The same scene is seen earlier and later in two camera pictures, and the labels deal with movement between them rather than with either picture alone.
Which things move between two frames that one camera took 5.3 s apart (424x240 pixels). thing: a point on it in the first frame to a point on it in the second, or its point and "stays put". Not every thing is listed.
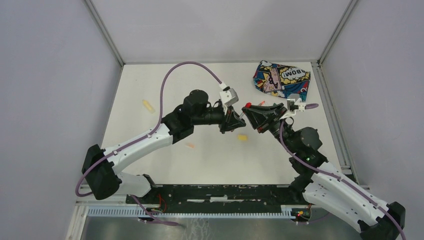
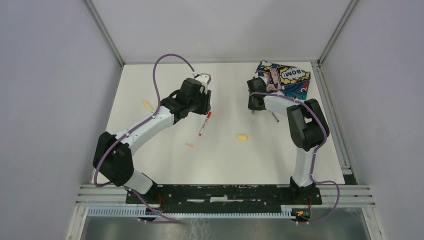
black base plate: (223, 196) stays put
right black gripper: (265, 117) to (251, 106)
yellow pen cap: (242, 137) stays put
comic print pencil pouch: (281, 80) stays put
